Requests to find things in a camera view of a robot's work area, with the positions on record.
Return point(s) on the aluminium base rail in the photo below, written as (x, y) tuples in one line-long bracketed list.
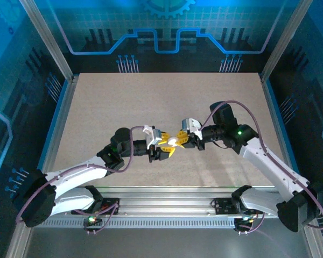
[(164, 201)]

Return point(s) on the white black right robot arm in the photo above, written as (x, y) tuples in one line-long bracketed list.
[(269, 164)]

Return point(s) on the aluminium side rail blue trim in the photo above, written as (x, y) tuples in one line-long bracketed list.
[(269, 107), (58, 126)]

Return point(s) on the white earbud charging case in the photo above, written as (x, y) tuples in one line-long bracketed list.
[(173, 140)]

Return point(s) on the aluminium frame post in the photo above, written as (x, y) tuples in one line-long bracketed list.
[(49, 40), (284, 40)]

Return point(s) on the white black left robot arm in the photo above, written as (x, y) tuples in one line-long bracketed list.
[(78, 172)]

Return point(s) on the grey metal shelf plate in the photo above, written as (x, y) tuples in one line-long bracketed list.
[(164, 244)]

